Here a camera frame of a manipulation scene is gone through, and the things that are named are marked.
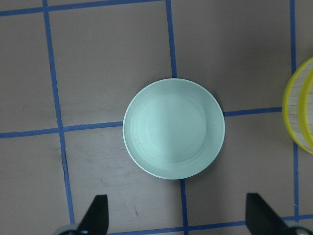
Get light green plate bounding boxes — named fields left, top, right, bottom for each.
left=122, top=78, right=225, bottom=180

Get yellow steamer top layer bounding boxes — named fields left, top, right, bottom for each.
left=298, top=70, right=313, bottom=148

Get yellow steamer bottom layer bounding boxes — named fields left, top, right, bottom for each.
left=282, top=58, right=313, bottom=154

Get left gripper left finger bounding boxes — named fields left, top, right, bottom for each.
left=77, top=195, right=108, bottom=235

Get yellow steamer layer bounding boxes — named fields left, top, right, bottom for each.
left=298, top=70, right=313, bottom=148
left=282, top=58, right=313, bottom=154

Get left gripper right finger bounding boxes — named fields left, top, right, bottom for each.
left=246, top=193, right=289, bottom=235

